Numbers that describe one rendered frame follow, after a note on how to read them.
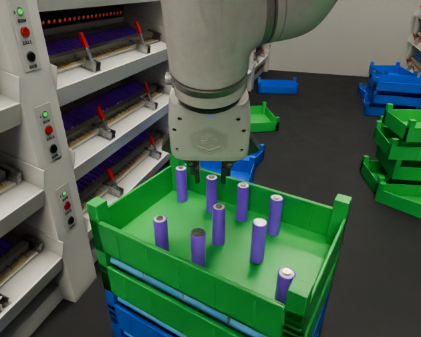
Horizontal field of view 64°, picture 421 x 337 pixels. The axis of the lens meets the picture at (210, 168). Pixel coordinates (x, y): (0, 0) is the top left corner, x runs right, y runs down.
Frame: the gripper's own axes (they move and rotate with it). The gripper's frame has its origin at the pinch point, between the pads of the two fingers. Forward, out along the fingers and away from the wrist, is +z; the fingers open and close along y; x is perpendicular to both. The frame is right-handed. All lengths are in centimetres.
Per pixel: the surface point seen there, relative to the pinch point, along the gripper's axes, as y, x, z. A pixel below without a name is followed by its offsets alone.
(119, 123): -29, 42, 34
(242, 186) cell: 4.9, -1.9, 2.0
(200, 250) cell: -0.8, -13.6, -1.5
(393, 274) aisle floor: 52, 5, 56
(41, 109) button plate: -34.5, 18.6, 6.5
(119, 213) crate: -13.6, -5.8, 4.0
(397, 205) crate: 67, 35, 69
